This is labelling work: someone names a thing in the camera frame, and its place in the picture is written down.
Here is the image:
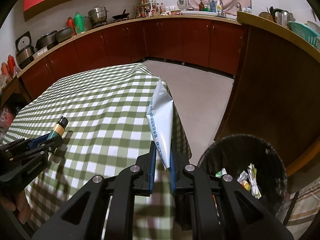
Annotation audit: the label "green orange small bottle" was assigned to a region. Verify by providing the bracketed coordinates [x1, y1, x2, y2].
[47, 116, 68, 140]

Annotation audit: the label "green white wrapper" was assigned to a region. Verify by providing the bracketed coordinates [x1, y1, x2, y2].
[247, 163, 261, 199]

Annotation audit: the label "white toothpaste tube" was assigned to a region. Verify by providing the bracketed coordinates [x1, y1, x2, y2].
[146, 80, 174, 170]

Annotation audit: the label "black trash bin with liner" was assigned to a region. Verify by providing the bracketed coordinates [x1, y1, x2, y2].
[198, 134, 287, 217]

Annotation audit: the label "red lower kitchen cabinets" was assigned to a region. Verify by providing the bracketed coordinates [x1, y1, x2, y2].
[20, 17, 247, 99]

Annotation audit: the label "left human hand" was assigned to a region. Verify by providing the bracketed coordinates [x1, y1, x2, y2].
[0, 191, 31, 224]

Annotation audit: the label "green checked tablecloth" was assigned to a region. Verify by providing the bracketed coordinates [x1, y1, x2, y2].
[0, 62, 193, 240]

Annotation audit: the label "striped fabric at right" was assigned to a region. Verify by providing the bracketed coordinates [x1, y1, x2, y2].
[278, 178, 319, 239]

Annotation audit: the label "white rice cooker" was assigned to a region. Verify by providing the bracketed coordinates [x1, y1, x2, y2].
[15, 31, 35, 69]

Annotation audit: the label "dark cooking pot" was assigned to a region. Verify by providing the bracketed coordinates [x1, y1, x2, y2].
[36, 30, 59, 51]

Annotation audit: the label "brown wooden counter partition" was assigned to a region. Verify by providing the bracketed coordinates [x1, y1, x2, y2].
[215, 12, 319, 176]

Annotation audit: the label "red thermos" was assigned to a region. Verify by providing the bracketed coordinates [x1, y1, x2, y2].
[66, 17, 76, 36]

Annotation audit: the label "green thermos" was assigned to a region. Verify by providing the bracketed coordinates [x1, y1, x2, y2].
[73, 12, 85, 35]

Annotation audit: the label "steel stock pot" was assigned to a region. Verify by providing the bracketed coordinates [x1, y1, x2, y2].
[86, 6, 108, 25]

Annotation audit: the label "black wok pan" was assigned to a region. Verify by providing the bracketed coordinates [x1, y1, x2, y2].
[112, 9, 130, 22]

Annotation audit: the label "chrome sink faucet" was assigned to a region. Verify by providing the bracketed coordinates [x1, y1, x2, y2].
[208, 0, 225, 17]

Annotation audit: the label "teal plastic basket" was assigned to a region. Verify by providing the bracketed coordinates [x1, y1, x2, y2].
[287, 21, 319, 48]

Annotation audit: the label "steel electric kettle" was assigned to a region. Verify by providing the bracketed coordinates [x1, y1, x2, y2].
[270, 7, 296, 28]

